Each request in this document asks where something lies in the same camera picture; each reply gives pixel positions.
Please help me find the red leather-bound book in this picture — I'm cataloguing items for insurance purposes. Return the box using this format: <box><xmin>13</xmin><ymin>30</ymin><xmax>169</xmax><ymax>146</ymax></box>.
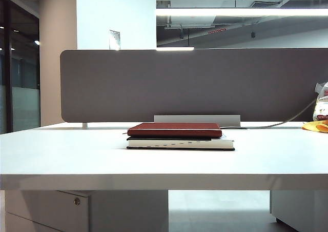
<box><xmin>127</xmin><ymin>122</ymin><xmax>222</xmax><ymax>138</ymax></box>

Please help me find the black hardcover book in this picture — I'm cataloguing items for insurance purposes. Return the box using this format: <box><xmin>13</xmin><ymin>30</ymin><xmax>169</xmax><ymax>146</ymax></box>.
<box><xmin>126</xmin><ymin>136</ymin><xmax>236</xmax><ymax>151</ymax></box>

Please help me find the grey fabric desk divider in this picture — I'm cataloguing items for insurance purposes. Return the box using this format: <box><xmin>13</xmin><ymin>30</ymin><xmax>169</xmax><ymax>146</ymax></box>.
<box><xmin>60</xmin><ymin>48</ymin><xmax>328</xmax><ymax>123</ymax></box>

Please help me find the short hanging linear light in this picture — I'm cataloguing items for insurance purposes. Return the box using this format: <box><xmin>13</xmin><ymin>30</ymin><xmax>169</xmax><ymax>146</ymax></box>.
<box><xmin>156</xmin><ymin>46</ymin><xmax>195</xmax><ymax>51</ymax></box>

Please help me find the ceiling air vent grille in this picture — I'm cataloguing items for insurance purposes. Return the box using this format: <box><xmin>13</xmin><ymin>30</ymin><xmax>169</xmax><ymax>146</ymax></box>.
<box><xmin>250</xmin><ymin>1</ymin><xmax>284</xmax><ymax>9</ymax></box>

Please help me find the white drawer cabinet with lock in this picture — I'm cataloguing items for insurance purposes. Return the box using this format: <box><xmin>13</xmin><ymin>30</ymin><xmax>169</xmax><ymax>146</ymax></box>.
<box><xmin>4</xmin><ymin>190</ymin><xmax>169</xmax><ymax>232</ymax></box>

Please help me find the yellow cloth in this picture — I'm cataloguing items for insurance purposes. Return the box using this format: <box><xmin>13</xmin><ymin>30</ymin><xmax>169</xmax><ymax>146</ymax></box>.
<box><xmin>301</xmin><ymin>120</ymin><xmax>328</xmax><ymax>133</ymax></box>

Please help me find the clear plastic snack bag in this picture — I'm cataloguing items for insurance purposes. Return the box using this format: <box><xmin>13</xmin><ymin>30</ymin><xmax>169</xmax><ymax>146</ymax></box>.
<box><xmin>313</xmin><ymin>82</ymin><xmax>328</xmax><ymax>122</ymax></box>

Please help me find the black framed glass partition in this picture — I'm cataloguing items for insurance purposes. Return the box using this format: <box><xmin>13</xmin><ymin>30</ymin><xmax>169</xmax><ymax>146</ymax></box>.
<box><xmin>0</xmin><ymin>0</ymin><xmax>41</xmax><ymax>135</ymax></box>

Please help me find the plain white cabinet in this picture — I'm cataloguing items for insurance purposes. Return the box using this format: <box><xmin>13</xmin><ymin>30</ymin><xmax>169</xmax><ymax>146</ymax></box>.
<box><xmin>270</xmin><ymin>190</ymin><xmax>328</xmax><ymax>232</ymax></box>

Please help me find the grey metal cable flap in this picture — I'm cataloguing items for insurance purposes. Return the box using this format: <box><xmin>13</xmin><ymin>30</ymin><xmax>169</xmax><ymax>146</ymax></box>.
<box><xmin>153</xmin><ymin>114</ymin><xmax>241</xmax><ymax>127</ymax></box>

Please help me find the silver wall plate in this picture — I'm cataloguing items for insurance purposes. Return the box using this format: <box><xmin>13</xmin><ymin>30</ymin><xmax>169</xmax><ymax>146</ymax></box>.
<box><xmin>109</xmin><ymin>29</ymin><xmax>121</xmax><ymax>51</ymax></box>

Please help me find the grey power cable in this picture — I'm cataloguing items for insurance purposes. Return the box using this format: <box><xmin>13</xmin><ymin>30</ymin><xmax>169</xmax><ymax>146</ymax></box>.
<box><xmin>220</xmin><ymin>98</ymin><xmax>318</xmax><ymax>129</ymax></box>

